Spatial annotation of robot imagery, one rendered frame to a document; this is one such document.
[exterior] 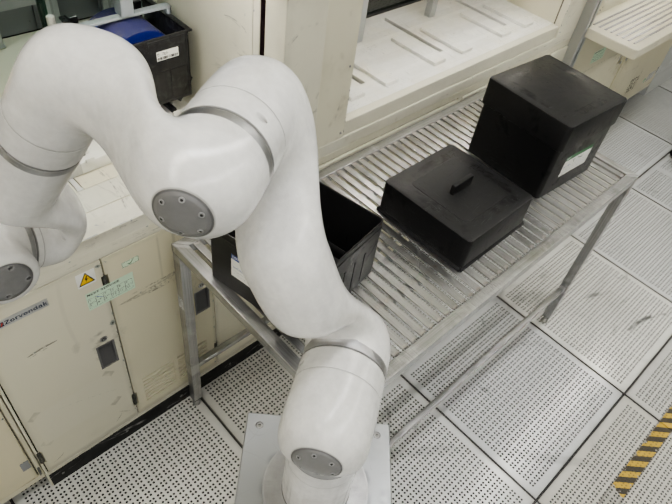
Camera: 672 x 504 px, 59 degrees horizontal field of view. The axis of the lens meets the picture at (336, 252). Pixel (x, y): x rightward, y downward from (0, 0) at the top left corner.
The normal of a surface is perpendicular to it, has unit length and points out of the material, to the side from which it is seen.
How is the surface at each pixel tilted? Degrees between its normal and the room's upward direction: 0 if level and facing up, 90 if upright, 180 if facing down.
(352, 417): 28
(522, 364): 0
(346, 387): 9
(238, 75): 4
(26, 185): 102
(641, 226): 0
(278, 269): 67
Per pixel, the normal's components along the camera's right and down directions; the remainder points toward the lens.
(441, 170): 0.11, -0.69
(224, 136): 0.42, -0.55
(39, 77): -0.33, 0.33
